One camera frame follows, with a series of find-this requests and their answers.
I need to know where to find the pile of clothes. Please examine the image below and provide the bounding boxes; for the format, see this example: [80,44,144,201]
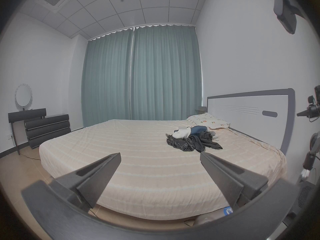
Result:
[165,125,223,153]

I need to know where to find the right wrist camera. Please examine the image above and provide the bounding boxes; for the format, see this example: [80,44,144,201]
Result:
[307,85,320,109]

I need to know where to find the bed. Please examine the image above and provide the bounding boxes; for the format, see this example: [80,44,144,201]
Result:
[39,88,296,221]

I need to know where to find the blue-green curtain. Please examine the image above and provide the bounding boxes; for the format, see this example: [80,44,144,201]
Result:
[81,28,134,128]
[130,24,203,121]

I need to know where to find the round white mirror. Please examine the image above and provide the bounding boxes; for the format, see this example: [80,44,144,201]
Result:
[15,84,33,111]

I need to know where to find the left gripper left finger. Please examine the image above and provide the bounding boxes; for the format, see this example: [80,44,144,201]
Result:
[51,152,122,212]

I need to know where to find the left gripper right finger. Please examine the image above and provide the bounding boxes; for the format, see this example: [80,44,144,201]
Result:
[199,152,269,211]

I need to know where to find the black chest of drawers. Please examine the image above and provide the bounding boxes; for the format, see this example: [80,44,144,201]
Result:
[24,114,72,149]

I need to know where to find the black dressing table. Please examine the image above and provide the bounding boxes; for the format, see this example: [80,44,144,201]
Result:
[8,108,47,155]

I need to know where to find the white printed pillow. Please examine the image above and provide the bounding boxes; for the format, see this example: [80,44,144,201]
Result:
[186,112,230,130]

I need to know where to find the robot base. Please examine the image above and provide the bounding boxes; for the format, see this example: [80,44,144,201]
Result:
[194,180,316,234]

